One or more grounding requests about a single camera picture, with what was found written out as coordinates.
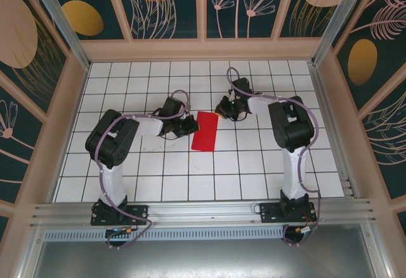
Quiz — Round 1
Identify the red paper sheet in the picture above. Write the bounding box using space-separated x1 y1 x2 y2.
191 110 219 152

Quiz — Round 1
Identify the grey metal sheet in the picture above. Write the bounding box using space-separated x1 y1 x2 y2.
31 239 375 278

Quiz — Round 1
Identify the small circuit board with connector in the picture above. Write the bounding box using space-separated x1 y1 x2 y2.
293 223 319 237
105 226 138 238

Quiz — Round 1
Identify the wall panel with pink flowers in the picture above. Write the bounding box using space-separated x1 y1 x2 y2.
206 0 292 40

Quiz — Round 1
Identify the long aluminium mounting rail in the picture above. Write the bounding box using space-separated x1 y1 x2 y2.
30 197 377 228

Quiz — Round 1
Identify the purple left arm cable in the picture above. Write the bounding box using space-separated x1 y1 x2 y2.
95 89 193 250

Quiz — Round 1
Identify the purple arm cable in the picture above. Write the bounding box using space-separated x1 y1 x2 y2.
95 89 193 250
225 67 320 247

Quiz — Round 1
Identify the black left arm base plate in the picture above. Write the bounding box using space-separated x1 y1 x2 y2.
91 202 149 227

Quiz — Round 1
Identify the aluminium table side rail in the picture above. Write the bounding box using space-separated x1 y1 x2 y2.
308 63 362 199

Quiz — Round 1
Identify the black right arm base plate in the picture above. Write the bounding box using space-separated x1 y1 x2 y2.
259 201 318 225

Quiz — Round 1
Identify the slotted grey cable duct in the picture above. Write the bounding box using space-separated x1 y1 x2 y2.
43 225 286 242

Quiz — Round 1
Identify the wall panel with orange circle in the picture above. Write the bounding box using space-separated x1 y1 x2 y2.
114 0 200 40

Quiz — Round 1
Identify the wall panel with peach circle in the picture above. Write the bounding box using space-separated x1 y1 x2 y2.
278 0 347 39

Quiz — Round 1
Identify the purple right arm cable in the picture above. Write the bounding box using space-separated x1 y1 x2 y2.
225 67 320 247

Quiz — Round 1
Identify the aluminium corner post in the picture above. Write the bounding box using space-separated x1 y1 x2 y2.
25 0 93 70
309 0 380 68

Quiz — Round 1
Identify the wall panel with oval and feather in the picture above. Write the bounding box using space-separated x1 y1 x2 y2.
332 0 406 111

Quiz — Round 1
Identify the wall panel with gold oval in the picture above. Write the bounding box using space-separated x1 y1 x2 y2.
50 0 126 41

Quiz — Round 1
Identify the wall panel with leaf outlines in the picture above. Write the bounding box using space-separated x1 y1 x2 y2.
360 81 406 200

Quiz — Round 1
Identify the wall panel with single flower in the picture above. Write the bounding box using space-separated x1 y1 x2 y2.
0 79 44 202

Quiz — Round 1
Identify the wall panel with large peach disc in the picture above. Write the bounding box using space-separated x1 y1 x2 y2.
0 0 70 116

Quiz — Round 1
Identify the aluminium frame bar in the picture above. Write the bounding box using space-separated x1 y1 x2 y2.
361 216 393 278
14 228 45 278

